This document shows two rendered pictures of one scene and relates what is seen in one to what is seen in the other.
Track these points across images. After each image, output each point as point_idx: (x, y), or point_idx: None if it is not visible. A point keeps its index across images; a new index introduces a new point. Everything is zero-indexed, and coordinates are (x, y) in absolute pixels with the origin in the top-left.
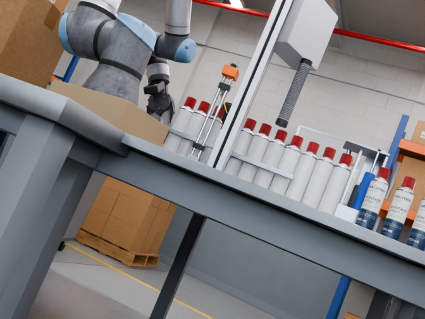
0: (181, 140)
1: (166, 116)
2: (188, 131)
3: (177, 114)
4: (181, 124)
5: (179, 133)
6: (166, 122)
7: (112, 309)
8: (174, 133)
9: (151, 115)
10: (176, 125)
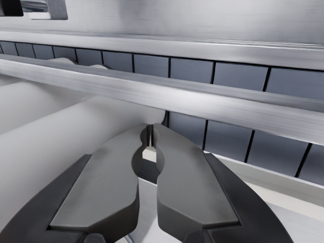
0: (69, 89)
1: (95, 187)
2: (10, 91)
3: (1, 189)
4: (21, 126)
5: (50, 62)
6: (115, 155)
7: None
8: (72, 64)
9: (228, 207)
10: (51, 123)
